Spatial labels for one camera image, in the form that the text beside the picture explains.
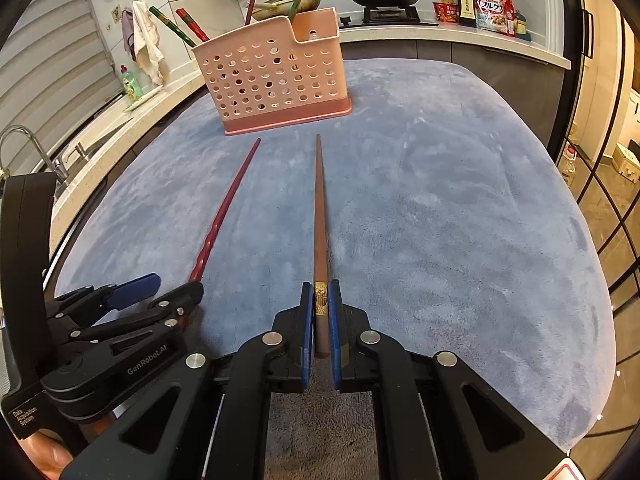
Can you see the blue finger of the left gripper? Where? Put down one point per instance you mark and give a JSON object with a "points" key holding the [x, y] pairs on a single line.
{"points": [[120, 297], [179, 303]]}

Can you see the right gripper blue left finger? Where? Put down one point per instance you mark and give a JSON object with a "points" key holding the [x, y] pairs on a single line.
{"points": [[306, 314]]}

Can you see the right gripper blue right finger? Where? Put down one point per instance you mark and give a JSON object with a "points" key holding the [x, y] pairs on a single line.
{"points": [[335, 312]]}

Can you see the brown chopstick gold band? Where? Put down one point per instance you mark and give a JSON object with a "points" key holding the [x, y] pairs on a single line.
{"points": [[321, 261]]}

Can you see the dark red chopstick gold band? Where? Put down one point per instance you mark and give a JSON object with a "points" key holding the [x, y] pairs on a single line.
{"points": [[210, 238]]}

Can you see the bright red chopstick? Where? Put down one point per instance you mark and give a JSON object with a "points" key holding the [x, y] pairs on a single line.
{"points": [[192, 24]]}

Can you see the left hand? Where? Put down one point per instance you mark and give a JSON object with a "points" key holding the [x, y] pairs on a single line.
{"points": [[49, 454]]}

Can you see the grey-blue fleece cloth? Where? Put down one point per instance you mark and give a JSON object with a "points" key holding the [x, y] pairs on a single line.
{"points": [[449, 225]]}

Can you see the stainless steel sink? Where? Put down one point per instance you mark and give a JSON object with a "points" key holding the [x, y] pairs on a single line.
{"points": [[80, 152]]}

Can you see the small white plate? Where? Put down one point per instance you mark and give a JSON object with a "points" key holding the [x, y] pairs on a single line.
{"points": [[143, 99]]}

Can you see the green dish soap bottle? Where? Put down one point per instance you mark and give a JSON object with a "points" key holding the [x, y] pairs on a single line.
{"points": [[131, 84]]}

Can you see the pink perforated utensil holder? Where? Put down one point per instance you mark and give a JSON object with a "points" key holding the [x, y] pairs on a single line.
{"points": [[277, 72]]}

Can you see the white hanging towel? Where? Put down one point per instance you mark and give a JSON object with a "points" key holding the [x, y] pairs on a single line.
{"points": [[147, 43]]}

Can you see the plastic oil bottle on floor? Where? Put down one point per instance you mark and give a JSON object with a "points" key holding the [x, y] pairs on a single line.
{"points": [[567, 166]]}

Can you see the purple hanging cloth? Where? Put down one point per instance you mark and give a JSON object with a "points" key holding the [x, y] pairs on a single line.
{"points": [[127, 19]]}

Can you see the black gas stove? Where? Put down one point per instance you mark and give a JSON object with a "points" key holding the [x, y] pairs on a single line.
{"points": [[408, 16]]}

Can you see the beige wok with lid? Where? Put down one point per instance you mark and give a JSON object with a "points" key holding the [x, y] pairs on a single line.
{"points": [[271, 8]]}

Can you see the red snack packet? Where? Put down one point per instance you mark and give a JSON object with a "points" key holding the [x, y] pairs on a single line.
{"points": [[446, 12]]}

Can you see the red white cereal bag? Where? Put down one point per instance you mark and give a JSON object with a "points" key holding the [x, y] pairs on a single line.
{"points": [[495, 16]]}

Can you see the dark soy sauce bottle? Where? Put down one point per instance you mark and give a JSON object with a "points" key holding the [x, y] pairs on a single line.
{"points": [[466, 13]]}

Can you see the small dark jar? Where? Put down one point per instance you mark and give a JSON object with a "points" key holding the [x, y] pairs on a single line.
{"points": [[520, 25]]}

